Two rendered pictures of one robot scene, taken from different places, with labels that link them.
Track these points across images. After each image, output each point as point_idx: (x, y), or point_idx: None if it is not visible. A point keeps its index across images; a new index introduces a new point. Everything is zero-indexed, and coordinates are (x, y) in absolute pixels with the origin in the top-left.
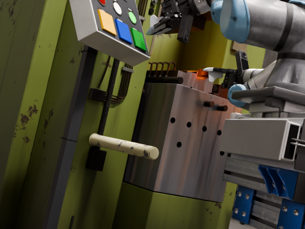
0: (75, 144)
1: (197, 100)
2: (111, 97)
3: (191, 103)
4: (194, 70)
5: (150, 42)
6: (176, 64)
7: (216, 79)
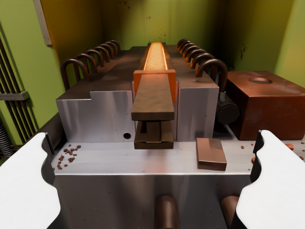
0: None
1: (123, 200)
2: (12, 149)
3: (105, 211)
4: (241, 13)
5: (34, 8)
6: (217, 5)
7: (276, 37)
